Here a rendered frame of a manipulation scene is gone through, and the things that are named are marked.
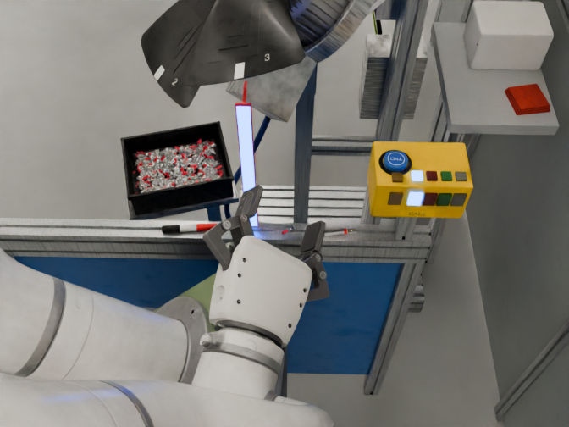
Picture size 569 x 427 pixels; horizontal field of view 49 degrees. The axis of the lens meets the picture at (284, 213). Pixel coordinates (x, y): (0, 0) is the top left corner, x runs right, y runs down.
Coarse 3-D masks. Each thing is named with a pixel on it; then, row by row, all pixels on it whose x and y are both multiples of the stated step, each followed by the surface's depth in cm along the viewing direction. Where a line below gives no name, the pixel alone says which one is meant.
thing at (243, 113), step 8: (240, 112) 96; (248, 112) 96; (240, 120) 98; (248, 120) 98; (240, 128) 99; (248, 128) 99; (240, 136) 101; (248, 136) 101; (240, 144) 102; (248, 144) 102; (240, 152) 104; (248, 152) 104; (248, 160) 106; (248, 168) 107; (248, 176) 109; (248, 184) 111; (256, 216) 119; (256, 224) 121
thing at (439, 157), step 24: (384, 144) 107; (408, 144) 107; (432, 144) 107; (456, 144) 107; (384, 168) 103; (408, 168) 103; (432, 168) 103; (456, 168) 103; (384, 192) 103; (408, 192) 103; (432, 192) 102; (456, 192) 102; (384, 216) 108; (408, 216) 108; (432, 216) 108; (456, 216) 108
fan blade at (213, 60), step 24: (216, 0) 113; (240, 0) 112; (264, 0) 112; (216, 24) 111; (240, 24) 109; (264, 24) 108; (288, 24) 108; (216, 48) 108; (240, 48) 106; (264, 48) 105; (288, 48) 104; (192, 72) 108; (216, 72) 106; (264, 72) 102
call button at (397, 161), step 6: (384, 156) 104; (390, 156) 104; (396, 156) 104; (402, 156) 104; (384, 162) 103; (390, 162) 103; (396, 162) 103; (402, 162) 103; (390, 168) 103; (396, 168) 102; (402, 168) 103
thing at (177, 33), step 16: (192, 0) 129; (208, 0) 127; (160, 16) 135; (176, 16) 132; (192, 16) 130; (144, 32) 140; (160, 32) 135; (176, 32) 132; (192, 32) 130; (144, 48) 139; (160, 48) 135; (176, 48) 133; (192, 48) 131; (160, 64) 136; (176, 64) 133; (160, 80) 136; (176, 96) 133; (192, 96) 132
